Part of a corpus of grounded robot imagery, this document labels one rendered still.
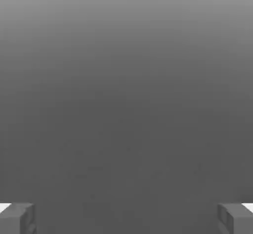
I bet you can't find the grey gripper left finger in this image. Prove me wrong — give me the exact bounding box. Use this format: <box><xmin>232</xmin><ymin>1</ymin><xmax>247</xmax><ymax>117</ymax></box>
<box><xmin>0</xmin><ymin>202</ymin><xmax>38</xmax><ymax>234</ymax></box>

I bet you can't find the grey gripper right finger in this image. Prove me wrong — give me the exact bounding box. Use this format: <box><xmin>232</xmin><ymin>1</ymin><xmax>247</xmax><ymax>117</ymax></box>
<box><xmin>216</xmin><ymin>202</ymin><xmax>253</xmax><ymax>234</ymax></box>

